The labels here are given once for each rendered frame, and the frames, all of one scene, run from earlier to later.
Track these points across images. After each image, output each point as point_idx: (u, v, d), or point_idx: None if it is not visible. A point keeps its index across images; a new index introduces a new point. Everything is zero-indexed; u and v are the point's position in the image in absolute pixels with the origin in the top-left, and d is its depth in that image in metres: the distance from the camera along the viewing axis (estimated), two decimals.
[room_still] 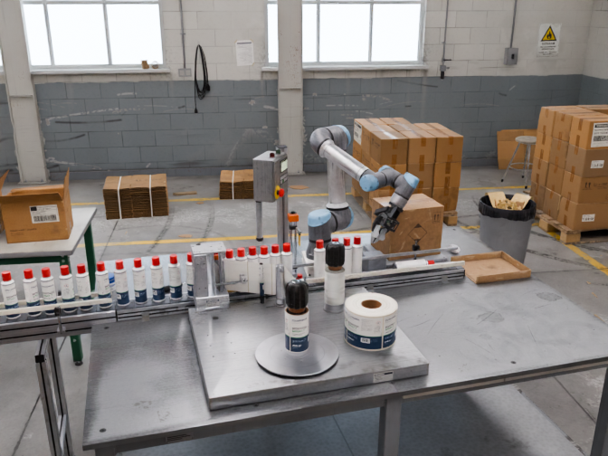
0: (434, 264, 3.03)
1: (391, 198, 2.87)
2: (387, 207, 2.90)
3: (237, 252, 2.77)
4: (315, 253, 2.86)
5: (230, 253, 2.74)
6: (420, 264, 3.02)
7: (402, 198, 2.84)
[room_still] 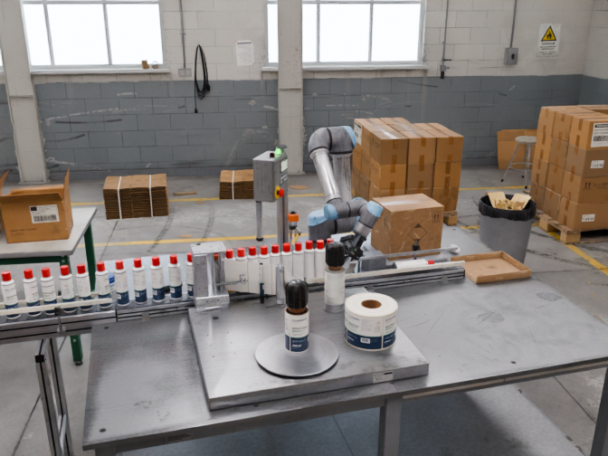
0: (434, 264, 3.03)
1: (355, 227, 2.87)
2: (351, 235, 2.90)
3: (237, 252, 2.77)
4: (295, 256, 2.83)
5: (230, 253, 2.74)
6: (420, 264, 3.02)
7: (365, 227, 2.84)
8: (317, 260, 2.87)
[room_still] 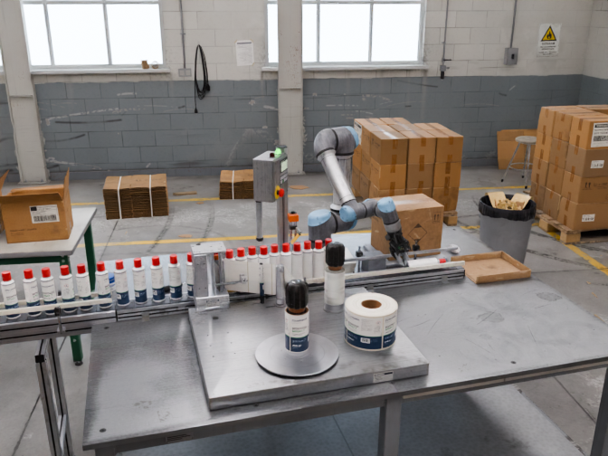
0: (434, 264, 3.03)
1: (385, 229, 2.92)
2: (390, 235, 2.95)
3: (237, 252, 2.77)
4: (295, 257, 2.83)
5: (230, 253, 2.74)
6: (432, 262, 3.04)
7: (392, 224, 2.88)
8: (316, 260, 2.86)
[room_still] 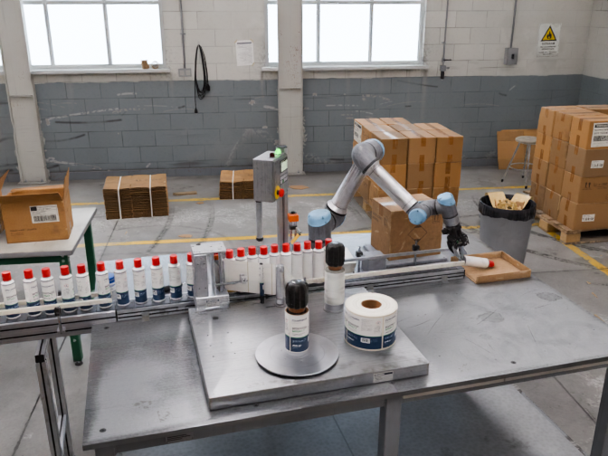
0: (434, 264, 3.03)
1: (444, 223, 3.00)
2: (448, 229, 3.03)
3: (237, 252, 2.77)
4: (295, 257, 2.83)
5: (230, 253, 2.74)
6: (483, 265, 3.14)
7: (451, 219, 2.96)
8: (316, 260, 2.86)
